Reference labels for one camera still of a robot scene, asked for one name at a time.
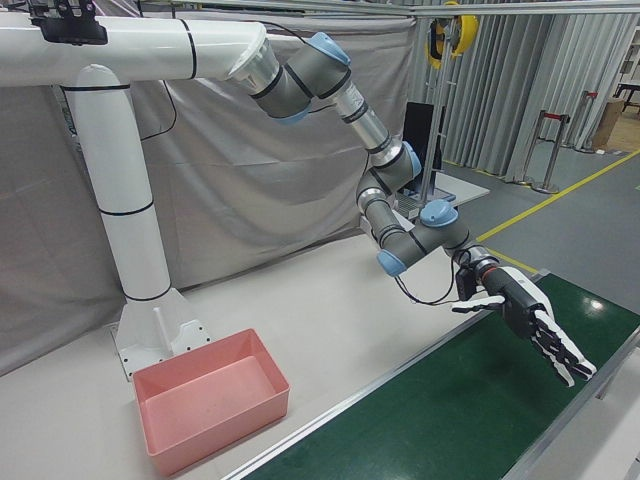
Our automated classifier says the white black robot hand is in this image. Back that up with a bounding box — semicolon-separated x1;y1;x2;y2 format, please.
451;264;599;389

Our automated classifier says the pink plastic basket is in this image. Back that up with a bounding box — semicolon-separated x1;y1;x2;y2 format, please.
132;328;292;477

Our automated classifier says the white desk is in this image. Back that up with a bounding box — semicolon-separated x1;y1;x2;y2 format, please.
393;172;491;222

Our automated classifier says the silver stanchion red belt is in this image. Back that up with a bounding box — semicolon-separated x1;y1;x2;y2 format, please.
578;89;598;151
524;110;562;195

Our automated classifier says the brown cardboard box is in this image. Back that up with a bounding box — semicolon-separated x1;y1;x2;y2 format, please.
592;97;627;154

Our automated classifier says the black display panel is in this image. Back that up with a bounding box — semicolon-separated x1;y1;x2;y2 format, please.
403;101;447;194

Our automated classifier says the grey pleated curtain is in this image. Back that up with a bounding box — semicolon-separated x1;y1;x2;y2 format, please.
414;12;640;184

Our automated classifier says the yellow hard hat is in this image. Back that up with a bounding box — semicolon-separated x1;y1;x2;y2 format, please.
424;18;447;70
446;13;480;60

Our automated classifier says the grey cloth curtain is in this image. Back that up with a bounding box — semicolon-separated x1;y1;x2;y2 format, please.
0;9;441;377

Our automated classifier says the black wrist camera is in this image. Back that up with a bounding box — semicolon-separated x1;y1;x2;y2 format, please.
455;267;482;303

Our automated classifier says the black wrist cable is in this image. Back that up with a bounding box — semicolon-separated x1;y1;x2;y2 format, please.
392;249;464;307

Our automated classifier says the green conveyor belt aluminium frame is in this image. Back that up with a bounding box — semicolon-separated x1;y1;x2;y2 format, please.
219;269;640;480

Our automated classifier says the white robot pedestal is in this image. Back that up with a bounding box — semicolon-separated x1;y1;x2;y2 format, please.
0;0;269;384

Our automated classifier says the black camera on pedestal beam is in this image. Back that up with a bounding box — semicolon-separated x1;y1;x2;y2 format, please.
28;0;109;47

